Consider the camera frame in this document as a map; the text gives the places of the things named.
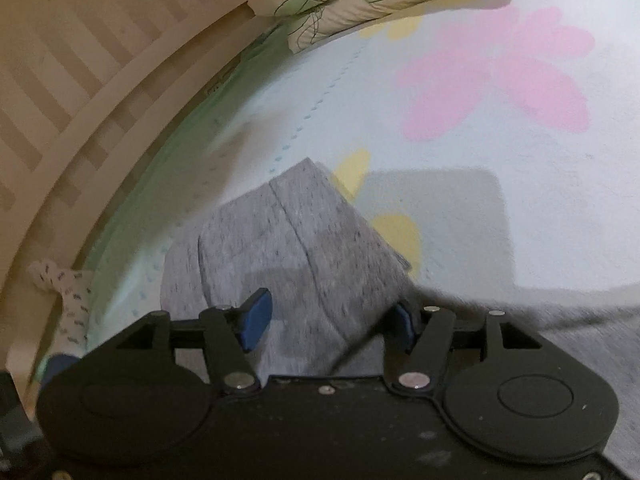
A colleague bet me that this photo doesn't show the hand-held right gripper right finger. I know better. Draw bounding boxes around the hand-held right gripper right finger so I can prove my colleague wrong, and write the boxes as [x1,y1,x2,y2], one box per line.
[384,302,544,395]

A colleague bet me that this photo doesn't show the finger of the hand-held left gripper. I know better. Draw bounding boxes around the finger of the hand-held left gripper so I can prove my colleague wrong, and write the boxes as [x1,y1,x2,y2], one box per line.
[41,353,80,386]

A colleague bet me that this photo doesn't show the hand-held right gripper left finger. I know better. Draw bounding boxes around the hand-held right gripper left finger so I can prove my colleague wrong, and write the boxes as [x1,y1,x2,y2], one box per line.
[116,287,274,395]

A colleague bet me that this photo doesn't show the grey pants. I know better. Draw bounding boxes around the grey pants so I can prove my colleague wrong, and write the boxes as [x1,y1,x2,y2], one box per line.
[160,157,640,480]

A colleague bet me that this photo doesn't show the person's leg in patterned pajamas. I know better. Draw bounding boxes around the person's leg in patterned pajamas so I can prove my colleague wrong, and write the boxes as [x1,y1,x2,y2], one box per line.
[27,258,94,357]

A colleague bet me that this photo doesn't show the pastel flower print blanket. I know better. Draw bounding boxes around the pastel flower print blanket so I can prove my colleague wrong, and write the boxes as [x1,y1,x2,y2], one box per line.
[75,0,640,356]

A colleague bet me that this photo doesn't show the wooden slatted headboard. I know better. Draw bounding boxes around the wooden slatted headboard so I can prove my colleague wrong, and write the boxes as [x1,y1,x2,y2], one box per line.
[0,0,267,386]

